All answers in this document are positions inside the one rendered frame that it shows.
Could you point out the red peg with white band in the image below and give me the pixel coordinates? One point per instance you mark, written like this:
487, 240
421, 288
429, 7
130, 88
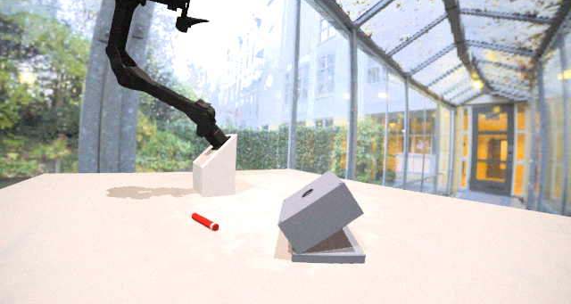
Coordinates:
205, 222

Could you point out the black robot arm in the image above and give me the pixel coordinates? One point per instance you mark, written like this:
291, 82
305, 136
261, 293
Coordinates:
132, 77

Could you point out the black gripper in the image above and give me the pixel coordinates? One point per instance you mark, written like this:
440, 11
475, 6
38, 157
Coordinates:
183, 21

